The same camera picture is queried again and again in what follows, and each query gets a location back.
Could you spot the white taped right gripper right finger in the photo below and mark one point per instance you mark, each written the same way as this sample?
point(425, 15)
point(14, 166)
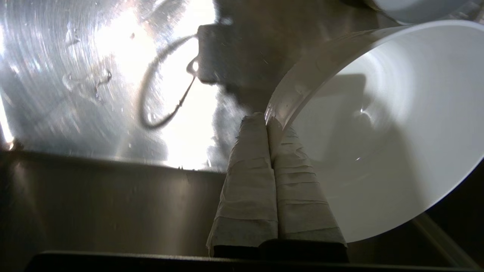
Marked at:
point(302, 204)

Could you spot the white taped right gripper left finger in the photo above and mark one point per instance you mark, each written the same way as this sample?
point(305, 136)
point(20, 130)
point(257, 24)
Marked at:
point(249, 189)

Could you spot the white shallow bowl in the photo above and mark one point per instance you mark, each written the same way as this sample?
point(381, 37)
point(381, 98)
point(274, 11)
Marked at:
point(397, 132)

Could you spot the white bowl with gray outside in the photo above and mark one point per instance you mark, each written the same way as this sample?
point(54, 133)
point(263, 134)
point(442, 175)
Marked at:
point(416, 9)

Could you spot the stainless steel sink basin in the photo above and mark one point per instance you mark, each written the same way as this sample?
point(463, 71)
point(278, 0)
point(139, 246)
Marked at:
point(75, 75)

